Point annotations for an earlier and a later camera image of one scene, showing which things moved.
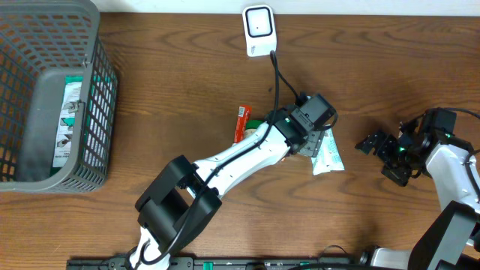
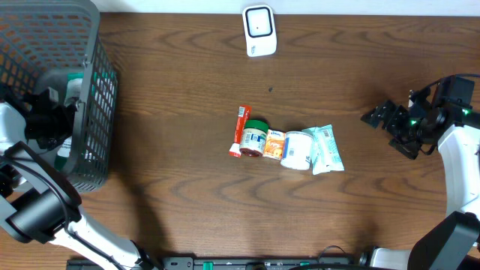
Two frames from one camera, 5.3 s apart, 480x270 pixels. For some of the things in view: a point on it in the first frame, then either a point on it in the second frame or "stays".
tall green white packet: [70, 97] stays
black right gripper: [398, 176] to [399, 112]
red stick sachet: [243, 118] stays
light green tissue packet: [328, 157] stays
